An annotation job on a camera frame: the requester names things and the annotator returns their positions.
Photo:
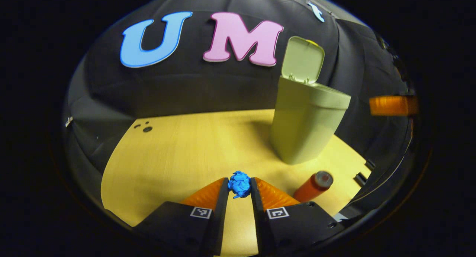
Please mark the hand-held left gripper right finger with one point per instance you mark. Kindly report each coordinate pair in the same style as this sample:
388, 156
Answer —
258, 219

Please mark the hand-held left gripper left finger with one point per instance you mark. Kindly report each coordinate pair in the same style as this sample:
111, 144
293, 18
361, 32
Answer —
221, 219

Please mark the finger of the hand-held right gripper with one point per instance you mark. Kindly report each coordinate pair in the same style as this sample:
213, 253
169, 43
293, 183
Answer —
390, 105

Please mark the blue paper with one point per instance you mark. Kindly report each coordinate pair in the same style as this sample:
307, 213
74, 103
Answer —
240, 184

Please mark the pale green desktop garbage bin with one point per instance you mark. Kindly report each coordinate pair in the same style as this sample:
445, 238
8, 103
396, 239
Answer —
305, 123

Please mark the wooden desktop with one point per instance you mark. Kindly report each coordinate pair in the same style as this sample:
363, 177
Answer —
186, 156

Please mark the black backdrop cloth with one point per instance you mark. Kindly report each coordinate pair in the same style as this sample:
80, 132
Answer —
186, 89

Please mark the white cloth clip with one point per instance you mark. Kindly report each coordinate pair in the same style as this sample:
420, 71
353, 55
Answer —
69, 121

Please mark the black desk bracket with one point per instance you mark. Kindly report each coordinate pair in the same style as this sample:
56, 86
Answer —
360, 179
370, 164

